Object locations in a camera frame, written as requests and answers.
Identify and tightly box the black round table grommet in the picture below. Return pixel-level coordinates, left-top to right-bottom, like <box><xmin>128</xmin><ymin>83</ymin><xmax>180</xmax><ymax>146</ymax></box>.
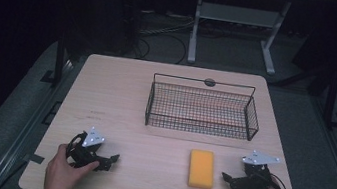
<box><xmin>203</xmin><ymin>77</ymin><xmax>217</xmax><ymax>88</ymax></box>

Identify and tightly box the black wire basket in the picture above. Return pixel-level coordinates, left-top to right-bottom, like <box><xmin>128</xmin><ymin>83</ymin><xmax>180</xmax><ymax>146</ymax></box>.
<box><xmin>143</xmin><ymin>71</ymin><xmax>265</xmax><ymax>143</ymax></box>

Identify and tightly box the bundle of floor cables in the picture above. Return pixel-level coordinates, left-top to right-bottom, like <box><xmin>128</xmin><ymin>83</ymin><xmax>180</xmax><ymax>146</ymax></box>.
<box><xmin>133</xmin><ymin>7</ymin><xmax>199</xmax><ymax>67</ymax></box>

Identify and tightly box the person's left hand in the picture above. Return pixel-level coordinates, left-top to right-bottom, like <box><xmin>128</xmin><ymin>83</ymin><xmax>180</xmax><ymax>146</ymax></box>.
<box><xmin>42</xmin><ymin>142</ymin><xmax>104</xmax><ymax>189</ymax></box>

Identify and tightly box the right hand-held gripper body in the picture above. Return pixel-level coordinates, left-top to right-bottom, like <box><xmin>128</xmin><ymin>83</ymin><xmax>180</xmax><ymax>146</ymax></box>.
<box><xmin>236</xmin><ymin>148</ymin><xmax>283</xmax><ymax>189</ymax></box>

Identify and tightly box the grey tape strip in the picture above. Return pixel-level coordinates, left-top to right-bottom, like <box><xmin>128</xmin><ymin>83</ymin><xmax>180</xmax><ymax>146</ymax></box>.
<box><xmin>22</xmin><ymin>152</ymin><xmax>46</xmax><ymax>166</ymax></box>

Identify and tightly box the yellow sponge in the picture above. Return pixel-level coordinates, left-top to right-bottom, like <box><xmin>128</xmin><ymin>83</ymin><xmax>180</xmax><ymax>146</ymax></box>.
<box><xmin>185</xmin><ymin>147</ymin><xmax>220</xmax><ymax>189</ymax></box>

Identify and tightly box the white metal stand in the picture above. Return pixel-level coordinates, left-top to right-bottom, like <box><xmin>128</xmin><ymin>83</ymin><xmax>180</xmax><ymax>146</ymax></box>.
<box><xmin>185</xmin><ymin>0</ymin><xmax>292</xmax><ymax>78</ymax></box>

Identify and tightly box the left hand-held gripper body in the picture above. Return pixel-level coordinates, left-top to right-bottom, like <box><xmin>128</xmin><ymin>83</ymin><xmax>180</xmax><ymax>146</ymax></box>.
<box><xmin>63</xmin><ymin>122</ymin><xmax>109</xmax><ymax>172</ymax></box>

